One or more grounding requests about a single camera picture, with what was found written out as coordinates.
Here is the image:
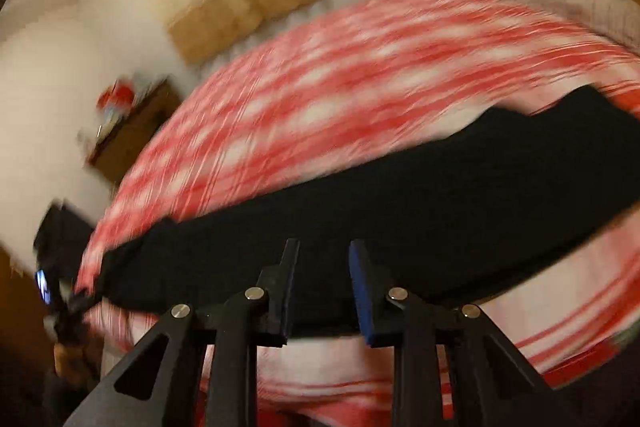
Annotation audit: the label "red gift bag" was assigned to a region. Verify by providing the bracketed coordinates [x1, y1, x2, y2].
[95, 79, 137, 114]

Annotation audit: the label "beige cloth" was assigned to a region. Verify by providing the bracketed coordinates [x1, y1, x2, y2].
[500, 0, 640, 60]

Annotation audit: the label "black pants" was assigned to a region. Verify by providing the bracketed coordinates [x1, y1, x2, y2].
[97, 84, 640, 344]

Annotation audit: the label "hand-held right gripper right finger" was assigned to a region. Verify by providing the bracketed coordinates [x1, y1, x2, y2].
[348, 239, 582, 427]

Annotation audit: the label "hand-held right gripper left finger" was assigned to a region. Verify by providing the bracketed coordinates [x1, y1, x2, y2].
[64, 238, 301, 427]

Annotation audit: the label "brown wooden door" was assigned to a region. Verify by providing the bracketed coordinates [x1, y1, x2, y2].
[0, 244, 57, 378]

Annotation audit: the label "red plaid blanket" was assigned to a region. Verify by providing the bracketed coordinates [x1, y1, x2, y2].
[75, 0, 640, 427]

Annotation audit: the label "brown wooden desk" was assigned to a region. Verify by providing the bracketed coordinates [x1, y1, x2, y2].
[87, 77, 184, 186]

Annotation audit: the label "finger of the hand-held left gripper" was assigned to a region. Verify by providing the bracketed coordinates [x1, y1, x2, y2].
[54, 289, 102, 342]

